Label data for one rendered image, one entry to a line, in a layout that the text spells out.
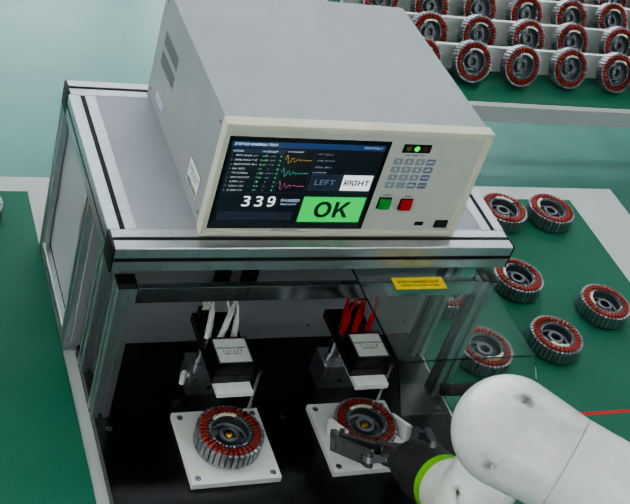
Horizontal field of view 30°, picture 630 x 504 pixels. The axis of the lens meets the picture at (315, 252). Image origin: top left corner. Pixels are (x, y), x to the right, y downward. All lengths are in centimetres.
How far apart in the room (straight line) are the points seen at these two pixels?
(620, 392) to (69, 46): 261
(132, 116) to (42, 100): 206
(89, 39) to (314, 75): 266
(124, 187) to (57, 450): 43
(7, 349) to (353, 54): 76
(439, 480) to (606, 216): 133
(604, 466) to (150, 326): 102
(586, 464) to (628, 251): 162
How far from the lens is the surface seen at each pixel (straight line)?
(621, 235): 287
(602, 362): 246
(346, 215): 182
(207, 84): 175
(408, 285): 188
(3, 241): 226
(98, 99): 201
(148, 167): 188
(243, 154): 169
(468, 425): 124
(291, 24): 195
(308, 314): 213
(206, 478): 187
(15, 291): 216
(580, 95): 339
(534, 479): 124
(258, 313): 209
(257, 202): 175
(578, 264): 269
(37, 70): 419
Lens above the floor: 219
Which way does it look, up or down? 37 degrees down
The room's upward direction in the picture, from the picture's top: 19 degrees clockwise
